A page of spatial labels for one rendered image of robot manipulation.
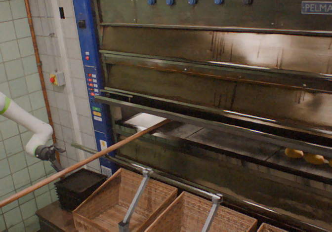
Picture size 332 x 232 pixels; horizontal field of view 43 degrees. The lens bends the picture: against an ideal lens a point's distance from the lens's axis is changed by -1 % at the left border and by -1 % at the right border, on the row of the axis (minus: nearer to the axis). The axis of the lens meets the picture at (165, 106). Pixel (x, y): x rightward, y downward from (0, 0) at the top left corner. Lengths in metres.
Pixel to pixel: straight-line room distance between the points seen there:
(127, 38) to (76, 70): 0.68
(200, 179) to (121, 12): 1.15
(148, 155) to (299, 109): 1.21
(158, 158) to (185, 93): 0.58
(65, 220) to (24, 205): 0.81
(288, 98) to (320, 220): 0.63
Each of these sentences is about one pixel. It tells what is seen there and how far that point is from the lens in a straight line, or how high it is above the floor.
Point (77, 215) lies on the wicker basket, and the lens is 2.95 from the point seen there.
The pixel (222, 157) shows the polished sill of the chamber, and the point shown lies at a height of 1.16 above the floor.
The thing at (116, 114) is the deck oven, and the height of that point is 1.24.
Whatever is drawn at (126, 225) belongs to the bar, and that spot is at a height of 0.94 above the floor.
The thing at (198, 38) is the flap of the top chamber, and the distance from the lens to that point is 2.33.
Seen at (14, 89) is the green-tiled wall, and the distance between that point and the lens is 3.62.
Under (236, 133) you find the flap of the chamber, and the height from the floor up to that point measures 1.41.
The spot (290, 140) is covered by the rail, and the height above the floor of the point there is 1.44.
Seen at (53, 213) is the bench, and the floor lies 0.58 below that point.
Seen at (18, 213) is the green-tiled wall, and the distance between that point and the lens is 3.93.
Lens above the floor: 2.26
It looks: 19 degrees down
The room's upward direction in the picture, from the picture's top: 6 degrees counter-clockwise
